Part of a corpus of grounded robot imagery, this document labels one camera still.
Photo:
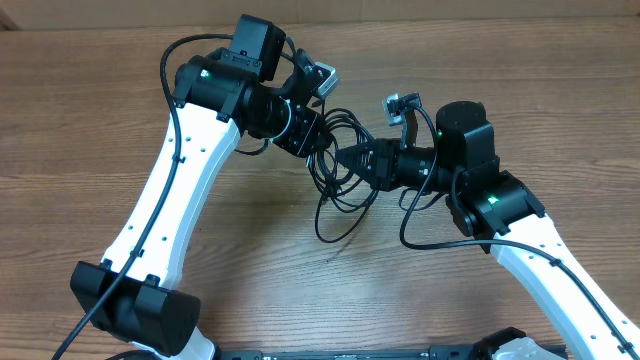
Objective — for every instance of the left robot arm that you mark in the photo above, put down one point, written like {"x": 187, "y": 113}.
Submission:
{"x": 258, "y": 84}

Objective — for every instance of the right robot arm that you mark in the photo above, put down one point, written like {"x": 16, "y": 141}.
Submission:
{"x": 497, "y": 212}

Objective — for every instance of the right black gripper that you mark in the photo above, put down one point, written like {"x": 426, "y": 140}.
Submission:
{"x": 382, "y": 164}

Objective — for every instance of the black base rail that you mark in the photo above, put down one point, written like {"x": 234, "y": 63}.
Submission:
{"x": 510, "y": 343}

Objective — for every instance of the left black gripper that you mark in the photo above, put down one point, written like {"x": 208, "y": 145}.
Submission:
{"x": 304, "y": 132}

